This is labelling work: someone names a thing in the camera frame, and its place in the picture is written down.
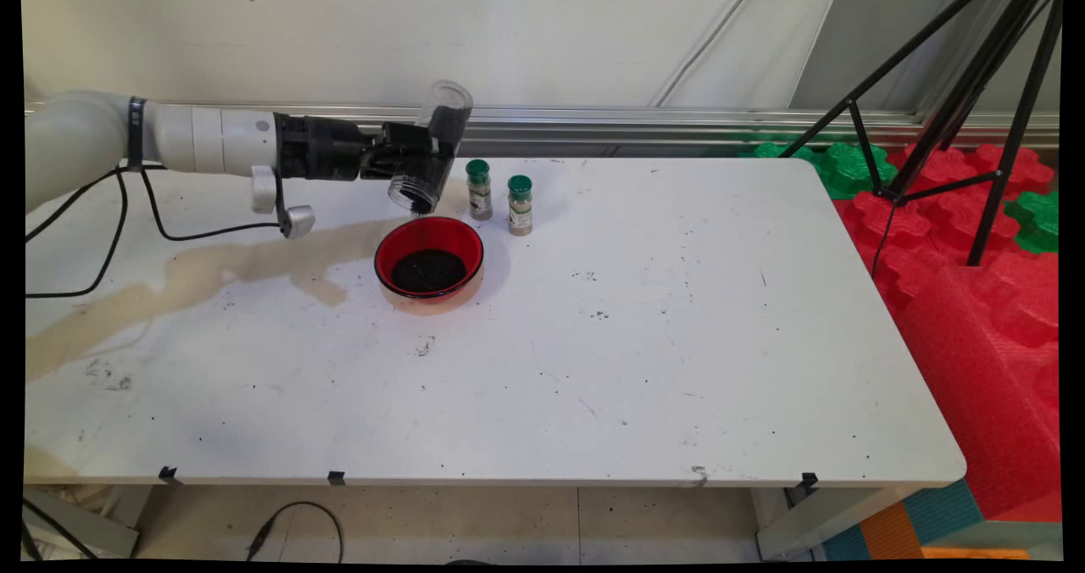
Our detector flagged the green foam puzzle piece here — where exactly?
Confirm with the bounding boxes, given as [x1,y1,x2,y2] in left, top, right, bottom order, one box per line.
[739,141,898,202]
[1004,190,1060,256]

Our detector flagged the black tripod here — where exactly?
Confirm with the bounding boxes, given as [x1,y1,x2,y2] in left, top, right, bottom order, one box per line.
[780,0,1065,281]

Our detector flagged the aluminium wall rail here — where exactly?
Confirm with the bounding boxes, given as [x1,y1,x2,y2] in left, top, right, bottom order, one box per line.
[25,101,1060,160]

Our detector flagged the red foam puzzle mat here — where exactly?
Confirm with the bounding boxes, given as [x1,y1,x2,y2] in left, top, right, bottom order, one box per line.
[835,142,1060,320]

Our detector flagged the black arm strap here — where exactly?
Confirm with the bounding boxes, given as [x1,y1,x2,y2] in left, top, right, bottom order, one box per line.
[127,97,147,171]

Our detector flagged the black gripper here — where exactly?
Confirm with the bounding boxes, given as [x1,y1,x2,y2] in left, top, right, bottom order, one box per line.
[275,114,455,183]

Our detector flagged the clear plastic jar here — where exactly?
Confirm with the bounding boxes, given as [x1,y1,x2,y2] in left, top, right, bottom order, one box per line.
[387,80,474,215]

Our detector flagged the black floor cable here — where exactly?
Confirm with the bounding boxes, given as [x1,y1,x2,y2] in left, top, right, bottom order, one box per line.
[246,501,344,564]

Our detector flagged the green-capped spice bottle tan contents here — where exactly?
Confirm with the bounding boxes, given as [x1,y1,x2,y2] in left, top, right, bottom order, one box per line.
[507,175,535,236]

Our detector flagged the teal and orange foam mat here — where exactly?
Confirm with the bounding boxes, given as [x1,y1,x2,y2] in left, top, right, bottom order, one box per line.
[822,478,1062,561]

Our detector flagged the grey table leg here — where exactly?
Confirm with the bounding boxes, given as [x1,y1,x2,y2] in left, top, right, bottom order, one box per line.
[757,484,912,561]
[24,487,141,559]

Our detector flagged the black seed pile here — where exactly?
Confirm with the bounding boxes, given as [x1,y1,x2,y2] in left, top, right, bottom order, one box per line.
[390,248,468,294]

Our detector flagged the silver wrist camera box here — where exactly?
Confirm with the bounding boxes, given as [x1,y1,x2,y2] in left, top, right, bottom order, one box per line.
[250,164,316,240]

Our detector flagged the red bowl black rim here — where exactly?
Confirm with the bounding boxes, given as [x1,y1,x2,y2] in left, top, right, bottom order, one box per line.
[375,216,486,301]

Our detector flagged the green-capped spice bottle dark label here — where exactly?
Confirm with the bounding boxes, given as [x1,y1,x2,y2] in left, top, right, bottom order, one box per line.
[465,159,494,221]

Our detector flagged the red foam block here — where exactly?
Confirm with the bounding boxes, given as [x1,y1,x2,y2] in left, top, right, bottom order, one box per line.
[894,264,1062,523]

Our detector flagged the thin black tripod cable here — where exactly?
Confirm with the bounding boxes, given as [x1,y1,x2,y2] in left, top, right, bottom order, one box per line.
[871,200,901,281]

